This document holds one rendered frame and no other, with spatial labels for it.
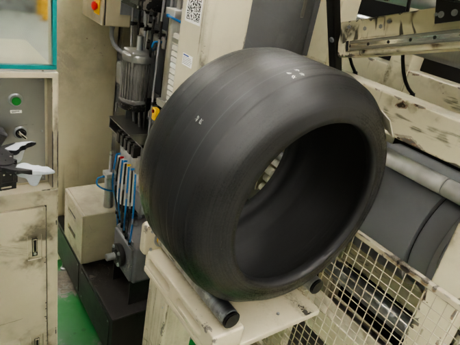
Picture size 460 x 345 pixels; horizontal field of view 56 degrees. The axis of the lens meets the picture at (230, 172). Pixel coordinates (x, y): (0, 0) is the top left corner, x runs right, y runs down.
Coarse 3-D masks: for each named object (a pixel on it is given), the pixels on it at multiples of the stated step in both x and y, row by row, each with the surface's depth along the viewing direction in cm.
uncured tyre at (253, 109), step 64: (256, 64) 87; (320, 64) 89; (192, 128) 82; (256, 128) 77; (320, 128) 122; (384, 128) 99; (192, 192) 79; (320, 192) 125; (192, 256) 84; (256, 256) 120; (320, 256) 108
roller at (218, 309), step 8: (168, 256) 117; (176, 264) 113; (184, 272) 110; (200, 288) 105; (200, 296) 105; (208, 296) 102; (208, 304) 102; (216, 304) 100; (224, 304) 100; (216, 312) 100; (224, 312) 98; (232, 312) 98; (224, 320) 97; (232, 320) 98
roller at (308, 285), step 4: (316, 276) 116; (312, 280) 114; (316, 280) 114; (320, 280) 114; (304, 284) 116; (308, 284) 114; (312, 284) 114; (316, 284) 113; (320, 284) 115; (308, 288) 114; (312, 288) 114; (316, 288) 114; (320, 288) 116; (312, 292) 115; (316, 292) 115
